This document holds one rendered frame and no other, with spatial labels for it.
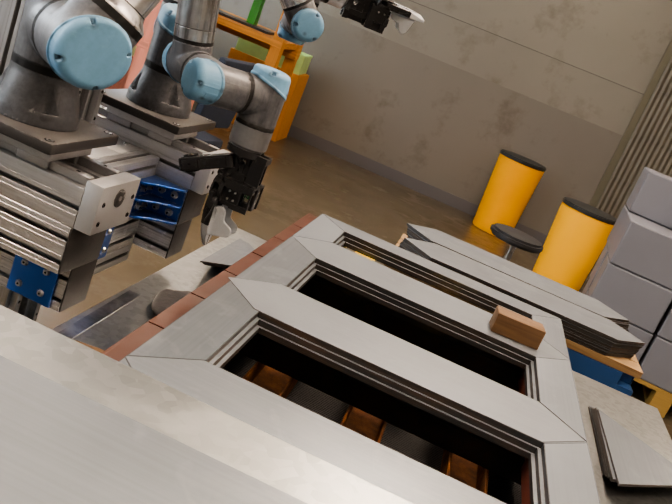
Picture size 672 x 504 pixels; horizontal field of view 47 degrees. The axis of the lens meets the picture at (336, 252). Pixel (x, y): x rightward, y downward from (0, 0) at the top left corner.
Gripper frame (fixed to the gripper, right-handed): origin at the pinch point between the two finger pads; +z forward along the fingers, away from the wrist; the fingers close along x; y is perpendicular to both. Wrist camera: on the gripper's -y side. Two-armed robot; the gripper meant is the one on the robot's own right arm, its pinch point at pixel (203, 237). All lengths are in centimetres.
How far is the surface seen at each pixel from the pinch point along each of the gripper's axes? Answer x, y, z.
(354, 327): 3.3, 34.1, 5.2
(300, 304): 2.4, 22.5, 5.2
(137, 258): 190, -83, 90
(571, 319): 82, 86, 5
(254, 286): 0.7, 12.9, 5.2
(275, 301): -1.9, 18.4, 5.2
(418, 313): 34, 45, 7
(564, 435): -2, 78, 5
